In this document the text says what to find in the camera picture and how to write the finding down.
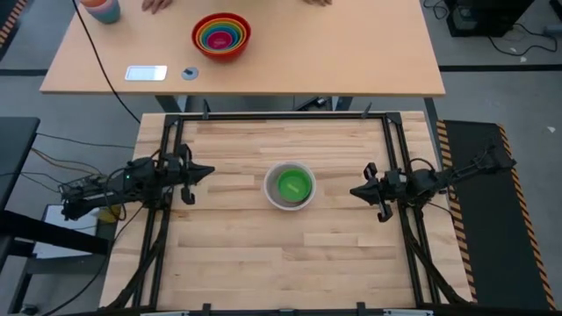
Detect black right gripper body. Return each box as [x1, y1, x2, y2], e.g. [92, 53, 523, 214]
[363, 162, 407, 205]

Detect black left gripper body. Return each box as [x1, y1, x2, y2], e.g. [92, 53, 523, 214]
[163, 143, 195, 188]

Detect small green bowl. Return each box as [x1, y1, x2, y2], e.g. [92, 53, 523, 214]
[276, 168, 313, 204]

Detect large white bowl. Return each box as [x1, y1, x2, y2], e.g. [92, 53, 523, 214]
[263, 160, 318, 212]

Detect nested rainbow bowls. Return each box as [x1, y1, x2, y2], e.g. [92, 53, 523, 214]
[191, 11, 253, 63]

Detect stack of coloured cups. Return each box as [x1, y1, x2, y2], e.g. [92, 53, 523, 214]
[78, 0, 122, 25]

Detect yellow small object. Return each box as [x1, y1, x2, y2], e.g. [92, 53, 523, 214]
[97, 205, 123, 224]

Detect white flat phone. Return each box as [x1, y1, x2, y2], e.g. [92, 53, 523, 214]
[124, 64, 169, 83]

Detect black mat with hazard stripes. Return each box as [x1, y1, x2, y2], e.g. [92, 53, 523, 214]
[435, 118, 558, 312]

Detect yellow nesting bowl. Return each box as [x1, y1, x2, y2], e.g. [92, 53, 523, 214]
[198, 18, 245, 54]

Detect orange nesting bowl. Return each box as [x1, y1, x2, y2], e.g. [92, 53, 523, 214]
[195, 16, 249, 55]

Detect green nesting bowl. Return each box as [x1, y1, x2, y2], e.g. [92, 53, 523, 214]
[200, 20, 242, 52]

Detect blue nesting bowl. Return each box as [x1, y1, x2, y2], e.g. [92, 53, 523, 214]
[203, 24, 239, 51]

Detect pink nesting bowl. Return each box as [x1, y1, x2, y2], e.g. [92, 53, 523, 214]
[206, 30, 234, 51]

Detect white paper sheet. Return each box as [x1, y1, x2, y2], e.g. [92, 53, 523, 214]
[32, 204, 111, 260]

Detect beige wooden desk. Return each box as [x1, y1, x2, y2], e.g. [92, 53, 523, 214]
[39, 0, 447, 98]

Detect black side table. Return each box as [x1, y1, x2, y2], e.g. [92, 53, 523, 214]
[0, 116, 41, 212]

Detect person's hand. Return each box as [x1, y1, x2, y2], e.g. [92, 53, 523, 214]
[140, 0, 174, 15]

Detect black computer case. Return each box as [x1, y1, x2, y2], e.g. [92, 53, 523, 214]
[443, 0, 537, 39]

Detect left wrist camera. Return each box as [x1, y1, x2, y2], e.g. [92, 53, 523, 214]
[180, 185, 197, 206]

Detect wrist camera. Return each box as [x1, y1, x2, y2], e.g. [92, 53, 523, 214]
[180, 185, 197, 206]
[376, 201, 394, 224]

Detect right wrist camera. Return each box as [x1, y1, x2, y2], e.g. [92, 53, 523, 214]
[376, 201, 394, 224]

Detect black aluminium table frame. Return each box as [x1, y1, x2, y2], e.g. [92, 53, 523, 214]
[104, 111, 473, 312]

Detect thin dark cable bundle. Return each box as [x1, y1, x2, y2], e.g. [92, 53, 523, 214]
[17, 130, 135, 194]

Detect long black cable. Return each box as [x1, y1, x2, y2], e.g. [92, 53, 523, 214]
[71, 0, 141, 125]

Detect black floor cable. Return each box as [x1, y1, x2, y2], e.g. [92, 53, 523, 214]
[486, 21, 562, 58]

